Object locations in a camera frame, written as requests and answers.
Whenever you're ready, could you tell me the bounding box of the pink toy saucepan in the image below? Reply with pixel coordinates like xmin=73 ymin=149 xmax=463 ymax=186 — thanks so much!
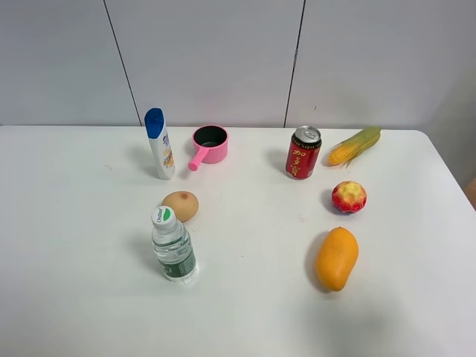
xmin=188 ymin=125 xmax=229 ymax=171

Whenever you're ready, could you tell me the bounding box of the brown potato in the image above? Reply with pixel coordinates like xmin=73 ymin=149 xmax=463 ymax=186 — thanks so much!
xmin=161 ymin=191 xmax=199 ymax=222

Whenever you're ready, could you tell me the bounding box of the red drink can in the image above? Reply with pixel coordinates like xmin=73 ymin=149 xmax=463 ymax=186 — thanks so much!
xmin=286 ymin=126 xmax=322 ymax=180

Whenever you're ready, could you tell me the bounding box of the clear water bottle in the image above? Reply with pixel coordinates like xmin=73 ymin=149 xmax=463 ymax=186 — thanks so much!
xmin=151 ymin=205 xmax=196 ymax=282

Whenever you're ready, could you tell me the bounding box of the white blue shampoo bottle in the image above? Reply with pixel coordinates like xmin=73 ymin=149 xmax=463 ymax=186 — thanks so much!
xmin=144 ymin=108 xmax=175 ymax=180

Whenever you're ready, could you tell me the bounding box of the toy corn cob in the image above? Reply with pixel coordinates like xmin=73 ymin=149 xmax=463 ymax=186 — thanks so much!
xmin=327 ymin=126 xmax=382 ymax=167

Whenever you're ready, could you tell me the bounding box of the red yellow toy apple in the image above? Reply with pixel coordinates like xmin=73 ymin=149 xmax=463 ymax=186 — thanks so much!
xmin=331 ymin=181 xmax=367 ymax=214

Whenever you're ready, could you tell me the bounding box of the orange toy mango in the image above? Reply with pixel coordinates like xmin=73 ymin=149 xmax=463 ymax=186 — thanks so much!
xmin=314 ymin=227 xmax=359 ymax=292

